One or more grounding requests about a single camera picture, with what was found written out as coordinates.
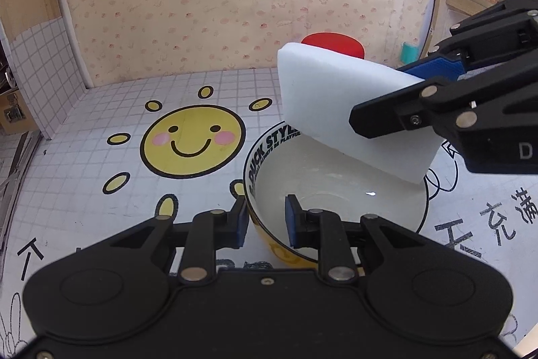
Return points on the small teal capped bottle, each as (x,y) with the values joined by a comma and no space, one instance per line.
(409,53)

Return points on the white sponge block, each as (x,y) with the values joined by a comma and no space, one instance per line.
(328,98)

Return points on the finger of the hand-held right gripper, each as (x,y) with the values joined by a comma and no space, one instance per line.
(437,66)
(391,113)

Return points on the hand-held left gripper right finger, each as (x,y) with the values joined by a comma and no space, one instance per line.
(289,218)

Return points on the red cup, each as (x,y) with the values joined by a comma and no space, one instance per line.
(332,42)

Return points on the cardboard box with metal latch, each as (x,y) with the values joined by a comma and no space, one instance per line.
(14,111)

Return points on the white and yellow bowl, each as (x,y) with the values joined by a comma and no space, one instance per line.
(319,190)

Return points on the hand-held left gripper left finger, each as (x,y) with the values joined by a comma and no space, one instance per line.
(240,223)

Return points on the metal bars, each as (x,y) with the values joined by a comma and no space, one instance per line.
(17,165)

